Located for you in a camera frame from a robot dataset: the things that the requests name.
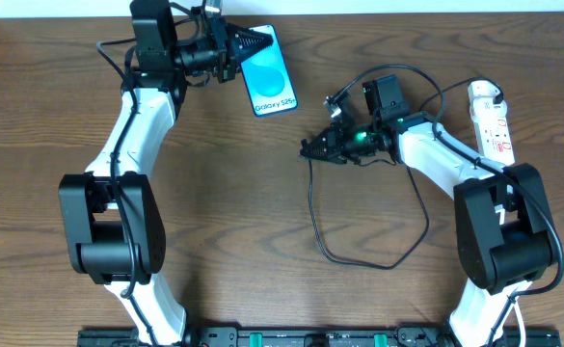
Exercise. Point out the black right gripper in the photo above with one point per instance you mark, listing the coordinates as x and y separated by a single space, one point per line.
335 145

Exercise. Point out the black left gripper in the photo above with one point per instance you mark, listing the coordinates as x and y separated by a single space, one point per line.
228 53

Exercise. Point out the blue Galaxy smartphone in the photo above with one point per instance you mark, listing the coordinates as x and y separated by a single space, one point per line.
267 80

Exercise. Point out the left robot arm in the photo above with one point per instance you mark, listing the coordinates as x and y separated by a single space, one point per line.
114 230

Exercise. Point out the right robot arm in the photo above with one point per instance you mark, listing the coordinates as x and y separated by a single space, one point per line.
505 235

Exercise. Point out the white charger plug adapter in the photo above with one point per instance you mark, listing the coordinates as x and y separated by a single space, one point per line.
484 94

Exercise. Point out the white power strip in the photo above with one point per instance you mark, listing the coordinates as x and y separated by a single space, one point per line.
491 130

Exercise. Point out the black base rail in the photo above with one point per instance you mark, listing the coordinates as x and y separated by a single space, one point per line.
232 337

